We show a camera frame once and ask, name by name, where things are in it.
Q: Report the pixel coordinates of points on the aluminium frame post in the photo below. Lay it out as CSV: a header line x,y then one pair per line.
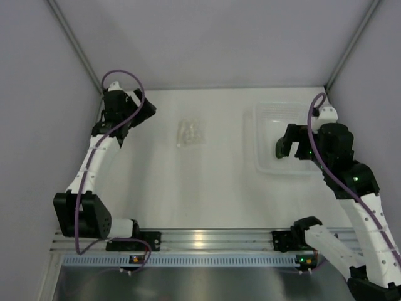
x,y
352,43
74,43

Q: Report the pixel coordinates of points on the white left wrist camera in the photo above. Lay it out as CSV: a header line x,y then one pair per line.
x,y
115,86

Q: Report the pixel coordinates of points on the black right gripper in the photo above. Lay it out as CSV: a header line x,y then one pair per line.
x,y
295,133

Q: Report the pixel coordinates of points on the aluminium frame post right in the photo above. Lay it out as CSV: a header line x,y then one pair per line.
x,y
352,43

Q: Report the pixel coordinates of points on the aluminium mounting rail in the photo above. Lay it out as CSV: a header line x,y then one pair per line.
x,y
213,240

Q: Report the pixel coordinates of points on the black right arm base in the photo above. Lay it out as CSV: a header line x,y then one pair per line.
x,y
294,238

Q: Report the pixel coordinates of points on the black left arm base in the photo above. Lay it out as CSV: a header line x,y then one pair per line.
x,y
141,241

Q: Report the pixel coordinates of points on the clear zip top bag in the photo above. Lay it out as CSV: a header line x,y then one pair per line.
x,y
191,132

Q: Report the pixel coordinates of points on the white slotted cable duct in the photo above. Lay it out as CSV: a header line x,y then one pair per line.
x,y
164,260

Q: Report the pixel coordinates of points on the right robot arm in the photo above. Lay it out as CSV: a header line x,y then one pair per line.
x,y
374,274

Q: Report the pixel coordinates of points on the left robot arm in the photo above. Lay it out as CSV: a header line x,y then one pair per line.
x,y
80,210

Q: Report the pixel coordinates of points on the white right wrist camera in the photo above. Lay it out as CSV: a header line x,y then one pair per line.
x,y
327,115

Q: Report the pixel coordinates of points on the aluminium frame post left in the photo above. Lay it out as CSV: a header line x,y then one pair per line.
x,y
74,43

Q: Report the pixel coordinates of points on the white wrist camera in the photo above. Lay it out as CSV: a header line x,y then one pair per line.
x,y
327,115
115,86

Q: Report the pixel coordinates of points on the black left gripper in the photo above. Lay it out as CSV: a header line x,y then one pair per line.
x,y
146,111

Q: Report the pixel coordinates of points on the dark green fake food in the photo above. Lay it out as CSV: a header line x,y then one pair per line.
x,y
279,154

